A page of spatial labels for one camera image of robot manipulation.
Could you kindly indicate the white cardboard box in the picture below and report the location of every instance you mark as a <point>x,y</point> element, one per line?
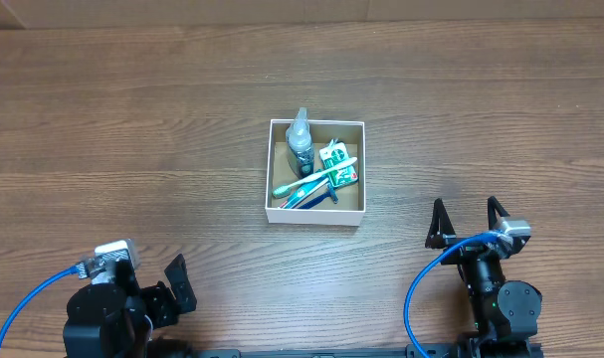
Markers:
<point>352,199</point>

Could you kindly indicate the green Colgate toothbrush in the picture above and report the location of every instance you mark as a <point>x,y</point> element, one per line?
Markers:
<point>285,190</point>

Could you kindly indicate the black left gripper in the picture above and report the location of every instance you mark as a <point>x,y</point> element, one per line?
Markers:
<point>177,277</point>

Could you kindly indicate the clear soap pump bottle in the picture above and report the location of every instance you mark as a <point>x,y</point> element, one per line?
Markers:
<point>300,146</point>

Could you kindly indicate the blue disposable razor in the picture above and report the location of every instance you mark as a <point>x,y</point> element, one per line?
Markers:
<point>329,193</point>

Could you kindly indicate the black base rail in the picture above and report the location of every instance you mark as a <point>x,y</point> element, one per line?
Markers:
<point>326,352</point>

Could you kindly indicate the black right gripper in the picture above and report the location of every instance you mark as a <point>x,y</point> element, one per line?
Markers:
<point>442,227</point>

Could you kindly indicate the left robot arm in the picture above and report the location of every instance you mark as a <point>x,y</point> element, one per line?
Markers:
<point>110,347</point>

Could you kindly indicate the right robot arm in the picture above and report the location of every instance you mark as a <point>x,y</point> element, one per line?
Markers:
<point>505,311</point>

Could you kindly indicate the green soap bar package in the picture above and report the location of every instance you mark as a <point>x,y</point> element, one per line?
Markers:
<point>335,152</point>

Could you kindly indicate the Colgate toothpaste tube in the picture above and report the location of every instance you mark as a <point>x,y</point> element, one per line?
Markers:
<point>303,192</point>

